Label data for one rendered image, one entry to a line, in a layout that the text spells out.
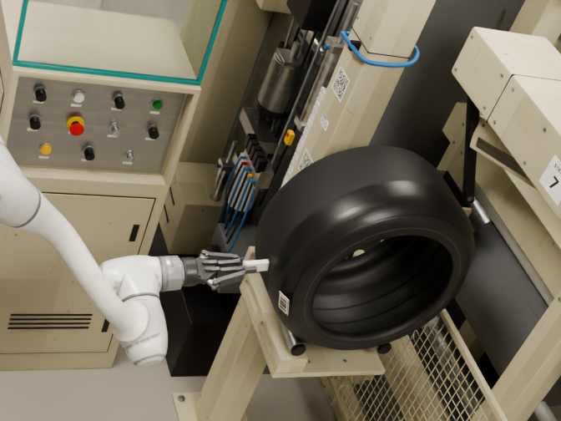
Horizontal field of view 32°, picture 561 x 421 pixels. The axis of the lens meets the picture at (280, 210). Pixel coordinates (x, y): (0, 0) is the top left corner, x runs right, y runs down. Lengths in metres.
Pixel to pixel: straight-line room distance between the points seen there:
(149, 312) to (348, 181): 0.60
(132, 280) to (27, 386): 1.27
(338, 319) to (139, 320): 0.75
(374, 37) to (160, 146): 0.85
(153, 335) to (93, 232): 0.90
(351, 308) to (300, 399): 1.04
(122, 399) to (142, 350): 1.31
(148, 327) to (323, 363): 0.72
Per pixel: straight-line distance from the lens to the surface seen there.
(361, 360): 2.94
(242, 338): 3.24
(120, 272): 2.42
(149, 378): 3.73
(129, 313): 2.30
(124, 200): 3.11
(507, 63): 2.54
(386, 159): 2.54
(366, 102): 2.68
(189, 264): 2.47
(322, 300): 2.90
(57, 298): 3.38
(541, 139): 2.38
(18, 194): 2.03
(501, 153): 2.71
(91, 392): 3.63
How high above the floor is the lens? 2.76
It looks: 36 degrees down
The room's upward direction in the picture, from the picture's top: 23 degrees clockwise
